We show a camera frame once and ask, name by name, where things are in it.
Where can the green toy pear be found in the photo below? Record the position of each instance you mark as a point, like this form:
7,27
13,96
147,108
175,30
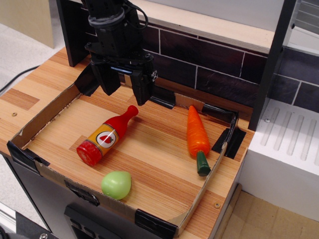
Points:
116,184

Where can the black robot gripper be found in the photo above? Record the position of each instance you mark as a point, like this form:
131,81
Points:
119,46

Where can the red hot sauce bottle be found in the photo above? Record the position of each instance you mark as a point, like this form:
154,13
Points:
93,148

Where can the light wooden shelf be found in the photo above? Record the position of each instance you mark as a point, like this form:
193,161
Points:
232,33

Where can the white toy sink drainer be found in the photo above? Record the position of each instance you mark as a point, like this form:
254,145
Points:
282,162

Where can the black vertical post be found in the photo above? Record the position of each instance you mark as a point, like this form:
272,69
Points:
280,41

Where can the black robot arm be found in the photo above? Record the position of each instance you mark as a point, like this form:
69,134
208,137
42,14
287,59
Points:
107,8

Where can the black oven front panel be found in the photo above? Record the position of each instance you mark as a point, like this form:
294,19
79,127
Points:
85,225

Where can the orange toy carrot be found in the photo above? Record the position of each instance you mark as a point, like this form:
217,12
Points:
197,141

